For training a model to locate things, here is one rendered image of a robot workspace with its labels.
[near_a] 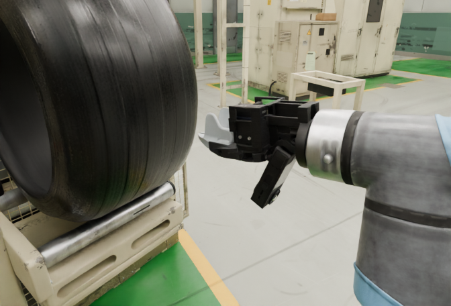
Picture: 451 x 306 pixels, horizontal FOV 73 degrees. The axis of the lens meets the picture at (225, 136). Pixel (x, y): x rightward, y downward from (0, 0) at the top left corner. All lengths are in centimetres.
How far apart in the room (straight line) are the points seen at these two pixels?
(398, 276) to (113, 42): 48
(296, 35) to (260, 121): 458
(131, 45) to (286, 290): 153
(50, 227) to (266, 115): 73
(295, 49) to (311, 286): 379
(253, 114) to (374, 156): 16
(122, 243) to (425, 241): 60
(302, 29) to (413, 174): 471
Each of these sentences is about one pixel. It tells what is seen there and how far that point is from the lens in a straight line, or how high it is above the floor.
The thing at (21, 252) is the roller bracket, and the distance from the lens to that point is 68.
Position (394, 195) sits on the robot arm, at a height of 118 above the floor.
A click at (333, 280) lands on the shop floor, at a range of 192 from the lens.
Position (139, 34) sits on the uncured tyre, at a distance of 56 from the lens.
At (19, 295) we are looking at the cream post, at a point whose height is 80.
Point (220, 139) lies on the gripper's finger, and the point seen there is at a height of 116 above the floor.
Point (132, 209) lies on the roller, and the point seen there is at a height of 91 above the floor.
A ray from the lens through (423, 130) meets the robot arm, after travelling 35.
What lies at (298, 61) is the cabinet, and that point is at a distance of 504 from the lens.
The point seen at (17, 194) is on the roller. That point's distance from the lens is 95.
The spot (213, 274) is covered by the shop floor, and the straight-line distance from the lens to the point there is 185.
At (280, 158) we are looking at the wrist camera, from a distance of 42.
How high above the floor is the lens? 134
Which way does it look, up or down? 22 degrees down
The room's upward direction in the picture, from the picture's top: straight up
